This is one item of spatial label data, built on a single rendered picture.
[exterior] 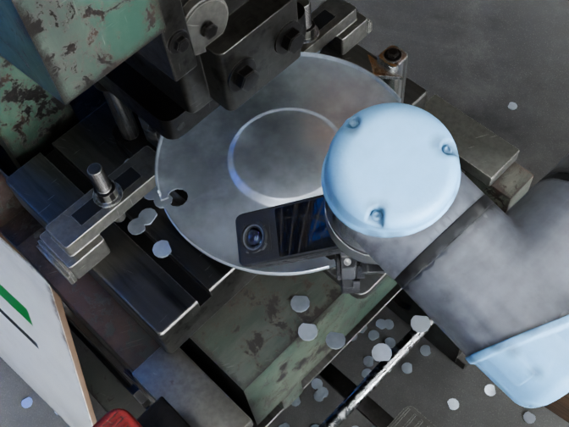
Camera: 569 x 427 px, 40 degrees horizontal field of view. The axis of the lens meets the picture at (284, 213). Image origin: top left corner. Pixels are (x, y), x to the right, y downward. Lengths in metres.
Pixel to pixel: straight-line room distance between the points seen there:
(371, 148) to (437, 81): 1.51
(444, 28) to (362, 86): 1.16
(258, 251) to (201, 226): 0.19
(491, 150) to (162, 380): 0.50
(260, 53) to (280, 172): 0.16
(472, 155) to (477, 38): 1.03
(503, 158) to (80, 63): 0.62
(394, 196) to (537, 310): 0.10
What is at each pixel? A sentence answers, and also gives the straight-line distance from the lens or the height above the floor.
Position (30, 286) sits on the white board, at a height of 0.51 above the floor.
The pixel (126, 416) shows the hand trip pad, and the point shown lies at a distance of 0.78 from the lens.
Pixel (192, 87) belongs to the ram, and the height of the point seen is 0.93.
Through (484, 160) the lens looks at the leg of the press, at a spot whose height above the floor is 0.64.
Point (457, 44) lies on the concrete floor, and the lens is 2.02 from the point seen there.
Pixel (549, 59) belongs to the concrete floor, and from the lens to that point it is 2.02.
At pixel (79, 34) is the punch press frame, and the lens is 0.55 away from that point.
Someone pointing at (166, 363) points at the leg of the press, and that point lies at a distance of 0.91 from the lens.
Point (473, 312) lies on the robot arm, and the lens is 0.44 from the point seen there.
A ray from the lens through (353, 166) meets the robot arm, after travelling 0.42.
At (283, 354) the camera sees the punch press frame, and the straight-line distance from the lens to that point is 0.90.
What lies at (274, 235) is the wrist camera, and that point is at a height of 0.93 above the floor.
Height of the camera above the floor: 1.48
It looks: 60 degrees down
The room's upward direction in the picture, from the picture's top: 9 degrees counter-clockwise
